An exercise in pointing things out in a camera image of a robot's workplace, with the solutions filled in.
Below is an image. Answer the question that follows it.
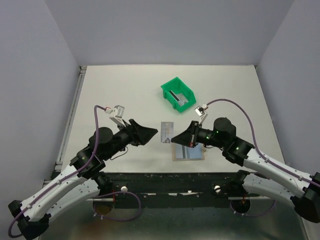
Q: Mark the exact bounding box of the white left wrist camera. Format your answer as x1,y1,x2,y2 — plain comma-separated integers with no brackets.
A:
104,105,126,127

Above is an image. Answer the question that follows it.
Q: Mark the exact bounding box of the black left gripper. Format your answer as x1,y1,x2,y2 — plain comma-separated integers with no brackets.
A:
103,119,159,161

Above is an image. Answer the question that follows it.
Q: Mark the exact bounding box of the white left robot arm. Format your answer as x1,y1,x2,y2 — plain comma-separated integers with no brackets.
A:
8,119,158,240

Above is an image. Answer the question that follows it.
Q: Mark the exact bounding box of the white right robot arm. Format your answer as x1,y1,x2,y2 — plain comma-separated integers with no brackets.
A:
171,117,320,223

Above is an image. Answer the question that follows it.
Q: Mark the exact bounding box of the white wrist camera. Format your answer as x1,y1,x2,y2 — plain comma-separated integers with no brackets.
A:
104,105,126,127
194,104,208,125

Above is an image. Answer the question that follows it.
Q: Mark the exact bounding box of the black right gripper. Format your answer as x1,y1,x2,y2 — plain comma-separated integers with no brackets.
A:
171,120,227,148

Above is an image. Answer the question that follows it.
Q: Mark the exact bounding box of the green plastic bin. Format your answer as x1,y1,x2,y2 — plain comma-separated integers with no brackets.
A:
160,77,197,113

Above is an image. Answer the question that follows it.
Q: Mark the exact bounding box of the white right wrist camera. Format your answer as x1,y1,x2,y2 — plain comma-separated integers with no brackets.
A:
194,104,208,125

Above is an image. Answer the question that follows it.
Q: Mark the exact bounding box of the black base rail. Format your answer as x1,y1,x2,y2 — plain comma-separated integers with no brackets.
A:
97,170,250,209

